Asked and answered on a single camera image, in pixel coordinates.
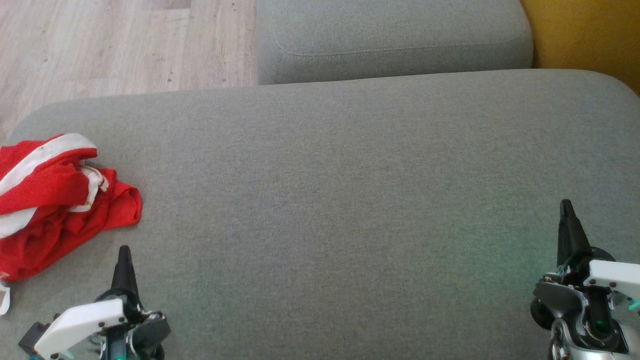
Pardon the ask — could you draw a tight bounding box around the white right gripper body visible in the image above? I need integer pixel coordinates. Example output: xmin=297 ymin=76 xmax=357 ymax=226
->
xmin=530 ymin=247 xmax=640 ymax=360

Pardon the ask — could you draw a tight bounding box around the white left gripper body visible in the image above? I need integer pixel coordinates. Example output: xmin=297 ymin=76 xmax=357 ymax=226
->
xmin=18 ymin=290 xmax=172 ymax=360

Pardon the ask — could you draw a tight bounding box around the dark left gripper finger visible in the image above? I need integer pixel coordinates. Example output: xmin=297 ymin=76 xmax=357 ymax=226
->
xmin=110 ymin=245 xmax=141 ymax=303

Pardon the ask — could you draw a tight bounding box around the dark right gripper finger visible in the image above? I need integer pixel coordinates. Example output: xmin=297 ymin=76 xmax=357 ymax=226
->
xmin=556 ymin=199 xmax=593 ymax=273

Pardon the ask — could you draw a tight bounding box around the red basketball jersey white trim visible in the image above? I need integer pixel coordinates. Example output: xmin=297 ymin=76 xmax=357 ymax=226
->
xmin=0 ymin=167 xmax=143 ymax=317

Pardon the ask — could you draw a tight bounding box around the large yellow sofa backrest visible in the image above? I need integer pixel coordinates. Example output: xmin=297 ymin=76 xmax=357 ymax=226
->
xmin=520 ymin=0 xmax=640 ymax=96

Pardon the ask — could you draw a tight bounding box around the large grey sofa chaise cushion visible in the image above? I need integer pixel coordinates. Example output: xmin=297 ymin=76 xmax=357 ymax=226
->
xmin=0 ymin=69 xmax=640 ymax=360

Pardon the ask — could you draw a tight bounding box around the grey sofa seat cushion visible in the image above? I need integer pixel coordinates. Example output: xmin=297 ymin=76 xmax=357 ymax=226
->
xmin=256 ymin=0 xmax=534 ymax=85

